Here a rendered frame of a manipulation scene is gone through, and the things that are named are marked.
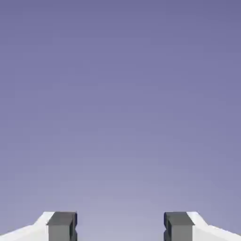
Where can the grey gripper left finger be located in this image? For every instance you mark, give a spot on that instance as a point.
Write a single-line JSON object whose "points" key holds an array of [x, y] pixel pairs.
{"points": [[58, 228]]}

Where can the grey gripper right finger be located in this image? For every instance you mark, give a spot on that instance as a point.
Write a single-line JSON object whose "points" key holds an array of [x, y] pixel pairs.
{"points": [[181, 228]]}

